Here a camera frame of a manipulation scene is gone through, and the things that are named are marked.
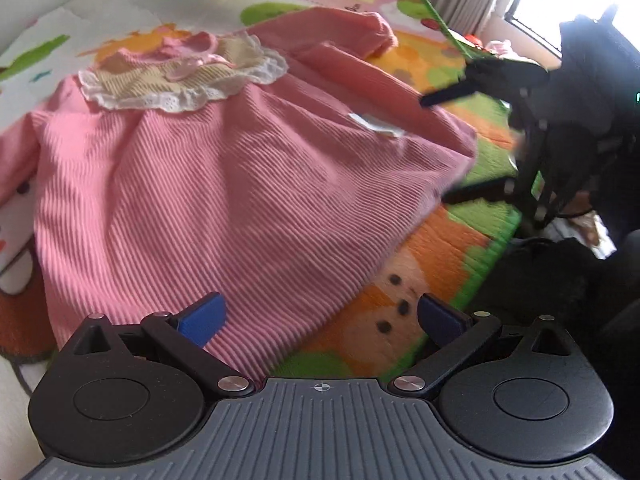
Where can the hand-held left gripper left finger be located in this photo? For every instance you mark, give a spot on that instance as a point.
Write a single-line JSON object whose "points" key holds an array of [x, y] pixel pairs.
{"points": [[202, 319]]}

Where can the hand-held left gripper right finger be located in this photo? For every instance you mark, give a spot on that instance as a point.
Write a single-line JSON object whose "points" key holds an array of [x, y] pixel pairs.
{"points": [[441, 319]]}

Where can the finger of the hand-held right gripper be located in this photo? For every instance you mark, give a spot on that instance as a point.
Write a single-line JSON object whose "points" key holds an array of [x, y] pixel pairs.
{"points": [[480, 80], [480, 191]]}

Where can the pink ribbed child dress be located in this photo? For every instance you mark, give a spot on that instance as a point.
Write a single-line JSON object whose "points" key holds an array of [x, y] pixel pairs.
{"points": [[200, 200]]}

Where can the small pink cloth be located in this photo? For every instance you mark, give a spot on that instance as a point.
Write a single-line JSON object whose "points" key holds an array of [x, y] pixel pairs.
{"points": [[495, 47]]}

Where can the cartoon printed play mat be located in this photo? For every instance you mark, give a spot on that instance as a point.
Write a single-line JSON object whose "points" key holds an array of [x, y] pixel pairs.
{"points": [[430, 260]]}

